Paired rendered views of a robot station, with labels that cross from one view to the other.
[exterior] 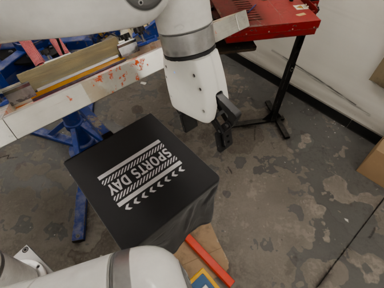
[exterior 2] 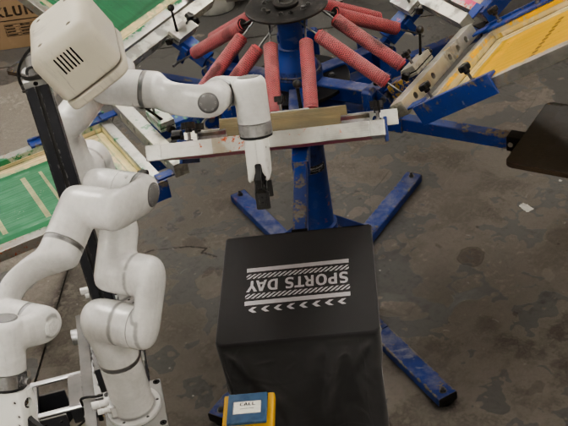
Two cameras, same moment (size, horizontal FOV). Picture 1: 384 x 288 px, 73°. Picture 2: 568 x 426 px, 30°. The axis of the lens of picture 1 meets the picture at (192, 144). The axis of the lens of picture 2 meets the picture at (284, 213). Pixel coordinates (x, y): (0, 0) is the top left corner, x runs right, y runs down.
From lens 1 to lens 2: 2.12 m
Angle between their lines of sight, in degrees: 38
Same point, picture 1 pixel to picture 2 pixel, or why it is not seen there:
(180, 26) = (241, 121)
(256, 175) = not seen: outside the picture
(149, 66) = not seen: hidden behind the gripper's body
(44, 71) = not seen: hidden behind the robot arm
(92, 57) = (306, 122)
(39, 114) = (179, 149)
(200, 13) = (251, 117)
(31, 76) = (232, 124)
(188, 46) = (244, 133)
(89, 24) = (185, 113)
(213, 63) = (255, 145)
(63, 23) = (177, 111)
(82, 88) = (210, 142)
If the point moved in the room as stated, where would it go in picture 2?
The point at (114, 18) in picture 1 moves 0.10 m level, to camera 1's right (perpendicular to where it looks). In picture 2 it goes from (194, 113) to (226, 124)
